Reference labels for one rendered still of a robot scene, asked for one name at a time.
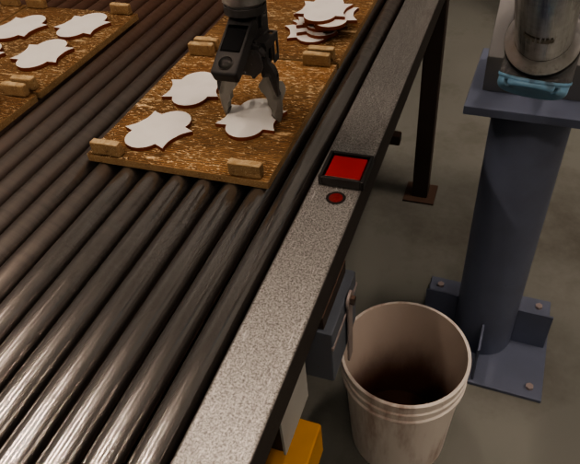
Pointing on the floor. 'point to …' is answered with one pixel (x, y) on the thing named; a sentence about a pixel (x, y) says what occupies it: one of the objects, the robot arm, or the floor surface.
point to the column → (511, 234)
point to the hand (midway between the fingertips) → (251, 116)
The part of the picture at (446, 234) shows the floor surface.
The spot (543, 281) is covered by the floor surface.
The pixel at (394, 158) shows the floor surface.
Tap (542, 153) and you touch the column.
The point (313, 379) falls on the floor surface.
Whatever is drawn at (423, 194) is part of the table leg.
